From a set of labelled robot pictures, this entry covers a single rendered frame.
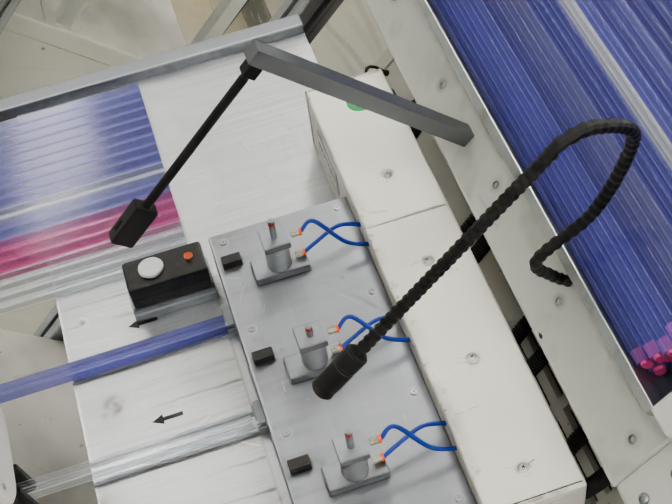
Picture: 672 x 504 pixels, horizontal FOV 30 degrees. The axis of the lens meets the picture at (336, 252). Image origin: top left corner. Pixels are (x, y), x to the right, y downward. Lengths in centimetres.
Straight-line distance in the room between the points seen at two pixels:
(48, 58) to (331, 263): 134
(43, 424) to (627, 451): 89
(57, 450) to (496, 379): 75
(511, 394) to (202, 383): 29
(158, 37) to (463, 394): 161
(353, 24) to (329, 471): 294
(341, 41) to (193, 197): 262
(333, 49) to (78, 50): 163
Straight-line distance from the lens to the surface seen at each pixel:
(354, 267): 112
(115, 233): 108
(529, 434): 99
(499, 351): 103
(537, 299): 102
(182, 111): 137
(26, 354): 170
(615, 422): 95
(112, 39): 241
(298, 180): 127
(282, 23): 143
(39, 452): 161
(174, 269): 116
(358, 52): 379
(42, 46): 236
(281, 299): 110
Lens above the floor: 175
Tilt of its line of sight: 29 degrees down
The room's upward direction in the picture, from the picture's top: 42 degrees clockwise
